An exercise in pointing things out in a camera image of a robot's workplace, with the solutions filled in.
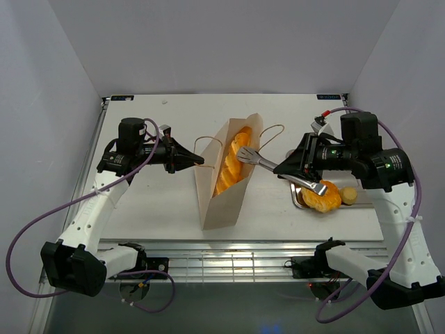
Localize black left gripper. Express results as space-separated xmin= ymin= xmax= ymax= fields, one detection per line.
xmin=136 ymin=134 xmax=204 ymax=174

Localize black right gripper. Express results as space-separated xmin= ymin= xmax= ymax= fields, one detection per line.
xmin=272 ymin=132 xmax=356 ymax=182

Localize beige paper bag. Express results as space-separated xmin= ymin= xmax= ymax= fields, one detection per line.
xmin=195 ymin=113 xmax=267 ymax=230

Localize scored oval fake loaf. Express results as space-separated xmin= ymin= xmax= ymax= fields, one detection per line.
xmin=213 ymin=127 xmax=252 ymax=196

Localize ring shaped fake bread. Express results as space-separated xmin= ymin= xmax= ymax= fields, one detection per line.
xmin=301 ymin=180 xmax=341 ymax=213

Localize metal bread tongs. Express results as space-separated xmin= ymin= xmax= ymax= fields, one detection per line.
xmin=236 ymin=145 xmax=330 ymax=198

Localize small round fake bun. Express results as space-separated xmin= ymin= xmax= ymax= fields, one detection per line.
xmin=339 ymin=186 xmax=358 ymax=205

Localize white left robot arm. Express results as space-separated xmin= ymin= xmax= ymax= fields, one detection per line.
xmin=40 ymin=118 xmax=204 ymax=296

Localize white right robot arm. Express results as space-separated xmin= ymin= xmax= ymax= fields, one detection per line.
xmin=273 ymin=111 xmax=444 ymax=310

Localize metal baking tray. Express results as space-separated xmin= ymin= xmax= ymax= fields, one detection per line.
xmin=290 ymin=170 xmax=373 ymax=209

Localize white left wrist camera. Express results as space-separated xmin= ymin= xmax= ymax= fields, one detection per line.
xmin=159 ymin=125 xmax=171 ymax=141

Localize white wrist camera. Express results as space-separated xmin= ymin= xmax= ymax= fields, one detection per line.
xmin=159 ymin=125 xmax=171 ymax=141
xmin=311 ymin=111 xmax=334 ymax=136

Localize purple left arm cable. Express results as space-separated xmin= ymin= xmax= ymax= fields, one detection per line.
xmin=6 ymin=117 xmax=177 ymax=313

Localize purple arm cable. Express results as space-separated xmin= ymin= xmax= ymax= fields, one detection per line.
xmin=6 ymin=117 xmax=177 ymax=313
xmin=280 ymin=106 xmax=423 ymax=324

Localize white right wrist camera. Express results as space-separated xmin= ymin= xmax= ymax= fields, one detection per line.
xmin=311 ymin=111 xmax=334 ymax=136

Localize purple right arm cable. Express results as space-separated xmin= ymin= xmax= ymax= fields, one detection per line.
xmin=280 ymin=106 xmax=423 ymax=324

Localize aluminium frame rail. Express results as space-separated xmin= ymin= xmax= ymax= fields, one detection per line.
xmin=98 ymin=239 xmax=329 ymax=284

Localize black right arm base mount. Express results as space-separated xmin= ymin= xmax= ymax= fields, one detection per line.
xmin=284 ymin=256 xmax=330 ymax=279

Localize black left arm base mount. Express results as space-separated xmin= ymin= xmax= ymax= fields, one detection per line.
xmin=111 ymin=257 xmax=170 ymax=281

